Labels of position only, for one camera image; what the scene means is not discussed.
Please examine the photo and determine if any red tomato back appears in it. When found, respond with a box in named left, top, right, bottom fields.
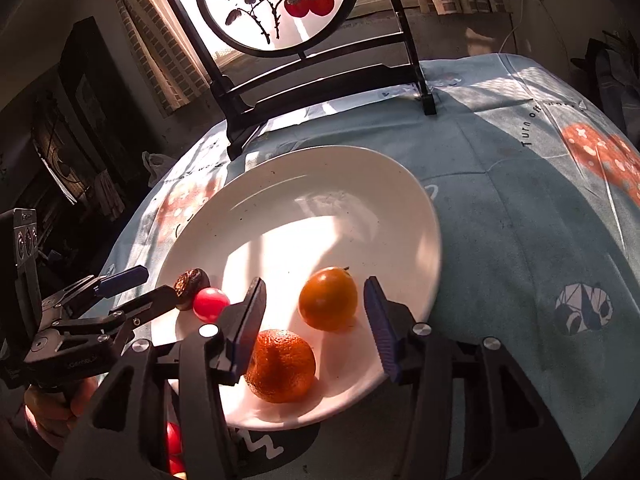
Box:
left=192, top=287, right=230, bottom=323

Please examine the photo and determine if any small dark date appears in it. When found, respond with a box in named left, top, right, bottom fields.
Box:
left=174, top=268, right=210, bottom=311

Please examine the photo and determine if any large mandarin orange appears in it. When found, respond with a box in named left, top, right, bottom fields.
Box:
left=244, top=330, right=316, bottom=404

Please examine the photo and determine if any small orange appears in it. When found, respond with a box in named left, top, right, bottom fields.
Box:
left=298, top=266, right=358, bottom=332

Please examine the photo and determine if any small red tomato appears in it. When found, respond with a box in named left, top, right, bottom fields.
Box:
left=168, top=456, right=186, bottom=480

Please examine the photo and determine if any person's left hand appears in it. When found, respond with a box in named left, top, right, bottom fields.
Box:
left=24, top=377, right=98, bottom=451

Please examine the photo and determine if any white oval plate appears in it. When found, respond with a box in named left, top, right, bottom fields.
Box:
left=155, top=146, right=442, bottom=431

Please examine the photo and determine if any white plastic bag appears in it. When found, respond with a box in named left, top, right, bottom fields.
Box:
left=142, top=152, right=176, bottom=188

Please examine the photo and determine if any light blue tablecloth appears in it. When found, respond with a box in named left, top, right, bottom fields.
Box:
left=103, top=54, right=639, bottom=479

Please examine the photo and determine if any left curtain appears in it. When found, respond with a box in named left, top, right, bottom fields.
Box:
left=114, top=0, right=210, bottom=116

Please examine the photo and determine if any decorative round screen stand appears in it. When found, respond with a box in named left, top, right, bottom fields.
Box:
left=167, top=0, right=436, bottom=160

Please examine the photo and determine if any clutter pile of clothes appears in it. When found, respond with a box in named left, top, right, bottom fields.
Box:
left=570, top=30, right=639, bottom=148

